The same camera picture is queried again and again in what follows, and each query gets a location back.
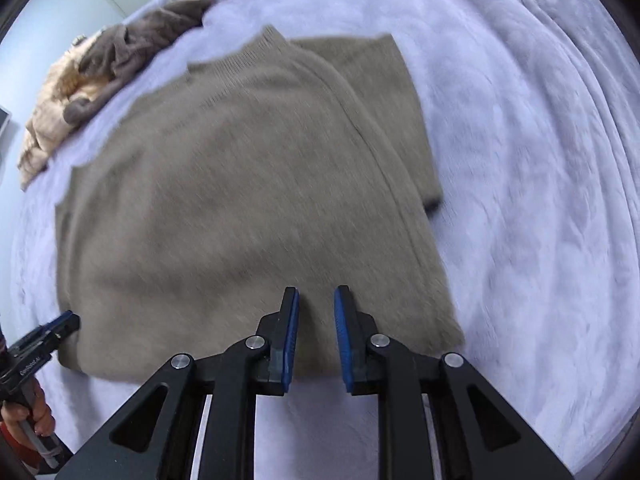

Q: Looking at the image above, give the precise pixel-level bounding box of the taupe knit sweater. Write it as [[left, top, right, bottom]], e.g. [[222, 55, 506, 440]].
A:
[[55, 27, 464, 382]]

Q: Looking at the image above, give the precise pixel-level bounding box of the left forearm red white sleeve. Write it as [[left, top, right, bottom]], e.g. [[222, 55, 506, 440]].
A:
[[1, 422, 41, 474]]

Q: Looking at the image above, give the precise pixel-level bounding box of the dark flat monitor screen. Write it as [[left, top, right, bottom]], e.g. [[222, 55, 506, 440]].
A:
[[0, 106, 12, 136]]

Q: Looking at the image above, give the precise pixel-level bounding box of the cream striped brown fleece garment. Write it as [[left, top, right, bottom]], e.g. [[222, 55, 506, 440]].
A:
[[17, 0, 216, 190]]

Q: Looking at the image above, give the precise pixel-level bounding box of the lavender embossed bed blanket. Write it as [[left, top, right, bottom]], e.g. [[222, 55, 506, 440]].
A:
[[12, 0, 639, 479]]

